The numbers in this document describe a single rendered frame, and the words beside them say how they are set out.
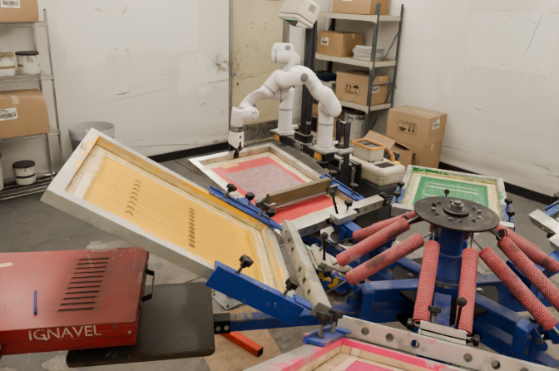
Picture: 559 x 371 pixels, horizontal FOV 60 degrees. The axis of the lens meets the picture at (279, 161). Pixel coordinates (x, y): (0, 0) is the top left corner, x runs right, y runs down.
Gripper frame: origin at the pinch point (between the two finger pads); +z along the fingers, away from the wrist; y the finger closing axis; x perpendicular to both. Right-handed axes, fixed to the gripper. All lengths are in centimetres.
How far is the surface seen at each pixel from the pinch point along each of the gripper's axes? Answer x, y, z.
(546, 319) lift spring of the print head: 8, -180, -26
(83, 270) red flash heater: 111, -69, -7
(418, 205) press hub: 7, -127, -37
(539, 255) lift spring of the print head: -23, -163, -27
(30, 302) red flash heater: 130, -78, -9
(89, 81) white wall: -25, 305, 56
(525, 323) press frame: 5, -174, -18
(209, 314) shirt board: 78, -100, 4
